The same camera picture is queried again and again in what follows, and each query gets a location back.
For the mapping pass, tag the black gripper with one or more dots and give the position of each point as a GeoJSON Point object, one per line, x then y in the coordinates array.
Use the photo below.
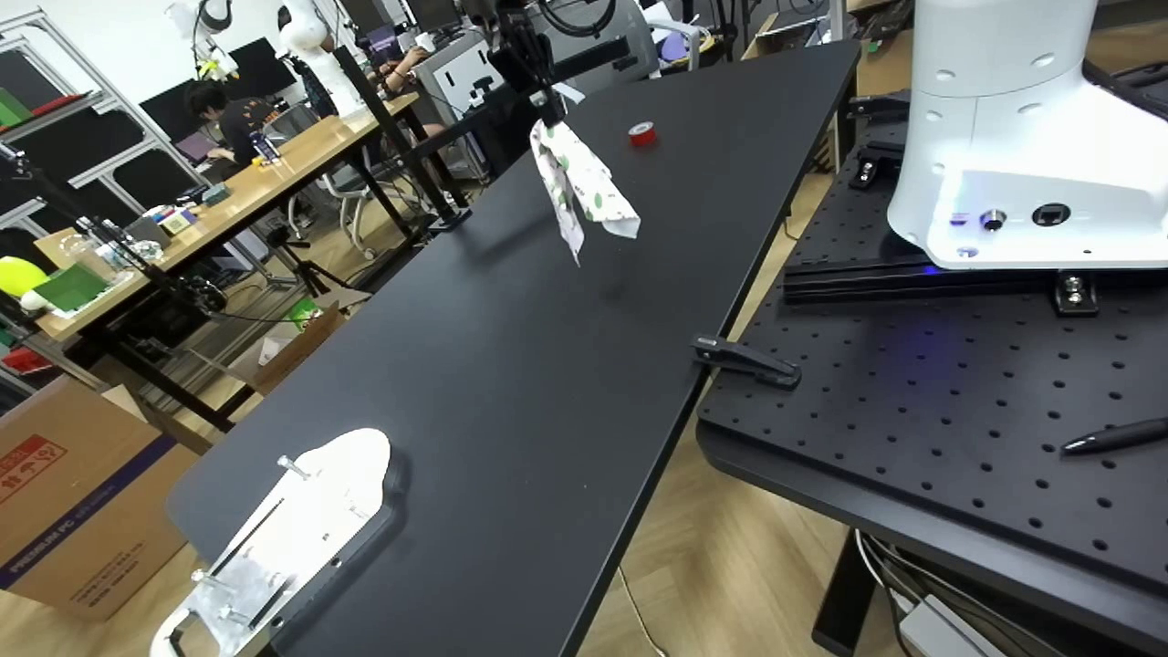
{"type": "Point", "coordinates": [519, 49]}

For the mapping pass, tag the white patterned cloth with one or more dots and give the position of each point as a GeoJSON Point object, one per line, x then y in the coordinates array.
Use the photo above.
{"type": "Point", "coordinates": [584, 185]}

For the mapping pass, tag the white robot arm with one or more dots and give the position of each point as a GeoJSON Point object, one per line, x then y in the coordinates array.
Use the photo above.
{"type": "Point", "coordinates": [1022, 132]}

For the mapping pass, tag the red tape roll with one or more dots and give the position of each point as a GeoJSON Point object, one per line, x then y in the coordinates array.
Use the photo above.
{"type": "Point", "coordinates": [643, 132]}

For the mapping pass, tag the long wooden desk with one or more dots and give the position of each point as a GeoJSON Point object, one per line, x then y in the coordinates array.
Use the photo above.
{"type": "Point", "coordinates": [259, 177]}

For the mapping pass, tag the seated person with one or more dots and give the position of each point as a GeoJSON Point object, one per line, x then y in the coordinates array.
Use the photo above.
{"type": "Point", "coordinates": [230, 135]}

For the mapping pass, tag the black table clamp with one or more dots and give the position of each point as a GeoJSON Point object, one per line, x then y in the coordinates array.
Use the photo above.
{"type": "Point", "coordinates": [744, 364]}

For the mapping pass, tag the green flat pad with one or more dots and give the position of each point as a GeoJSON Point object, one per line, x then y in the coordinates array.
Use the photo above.
{"type": "Point", "coordinates": [69, 291]}

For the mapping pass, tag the black perforated mounting board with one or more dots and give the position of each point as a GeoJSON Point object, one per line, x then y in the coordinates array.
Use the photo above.
{"type": "Point", "coordinates": [971, 413]}

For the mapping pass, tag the cardboard box with red print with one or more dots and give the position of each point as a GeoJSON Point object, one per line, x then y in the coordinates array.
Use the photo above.
{"type": "Point", "coordinates": [74, 498]}

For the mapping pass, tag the black pen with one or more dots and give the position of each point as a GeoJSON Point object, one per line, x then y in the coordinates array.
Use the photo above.
{"type": "Point", "coordinates": [1115, 437]}

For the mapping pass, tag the grey power adapter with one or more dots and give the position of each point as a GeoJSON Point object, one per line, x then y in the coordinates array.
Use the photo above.
{"type": "Point", "coordinates": [949, 629]}

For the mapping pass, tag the black aluminium rail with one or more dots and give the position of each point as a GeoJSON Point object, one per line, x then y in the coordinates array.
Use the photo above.
{"type": "Point", "coordinates": [926, 281]}

